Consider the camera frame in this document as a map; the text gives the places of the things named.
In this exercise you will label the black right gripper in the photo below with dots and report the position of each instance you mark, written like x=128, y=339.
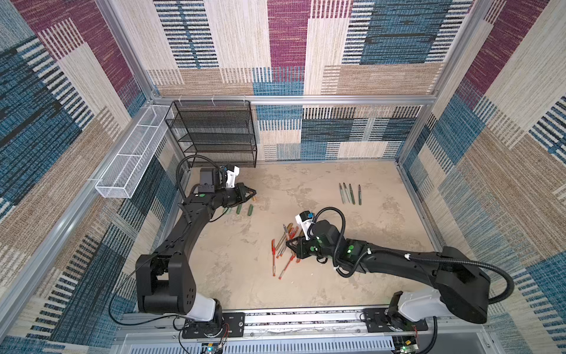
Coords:
x=301, y=247

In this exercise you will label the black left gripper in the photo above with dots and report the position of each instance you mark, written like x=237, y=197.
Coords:
x=239, y=190

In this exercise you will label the brown pen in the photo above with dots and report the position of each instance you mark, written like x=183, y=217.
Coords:
x=282, y=240

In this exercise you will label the red gel pen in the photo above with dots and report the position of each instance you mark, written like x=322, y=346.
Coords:
x=292, y=258
x=274, y=257
x=293, y=233

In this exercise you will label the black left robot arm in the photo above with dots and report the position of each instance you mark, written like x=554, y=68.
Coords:
x=164, y=280

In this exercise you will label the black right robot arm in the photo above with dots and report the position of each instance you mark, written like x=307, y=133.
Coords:
x=454, y=286

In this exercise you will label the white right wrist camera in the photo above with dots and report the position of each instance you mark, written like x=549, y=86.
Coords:
x=305, y=221

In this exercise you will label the black wire mesh shelf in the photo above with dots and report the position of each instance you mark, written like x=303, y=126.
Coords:
x=222, y=130

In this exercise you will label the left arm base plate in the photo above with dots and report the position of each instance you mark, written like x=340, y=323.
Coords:
x=229, y=325

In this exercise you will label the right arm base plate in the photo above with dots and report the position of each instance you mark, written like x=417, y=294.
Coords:
x=378, y=321

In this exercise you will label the white wire mesh basket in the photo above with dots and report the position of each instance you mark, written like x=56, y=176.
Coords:
x=122, y=177

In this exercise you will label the aluminium mounting rail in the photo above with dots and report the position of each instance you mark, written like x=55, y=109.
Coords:
x=270, y=323

